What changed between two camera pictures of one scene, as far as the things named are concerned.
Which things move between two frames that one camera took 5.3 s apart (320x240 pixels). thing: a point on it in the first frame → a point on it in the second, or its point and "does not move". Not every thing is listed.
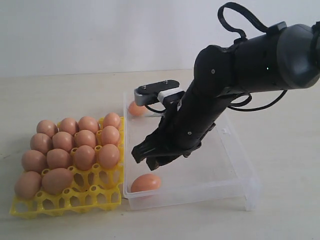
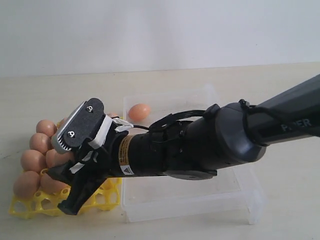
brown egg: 41,142 does not move
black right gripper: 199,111 → 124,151
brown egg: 58,180 does not move
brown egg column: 27,184 does not move
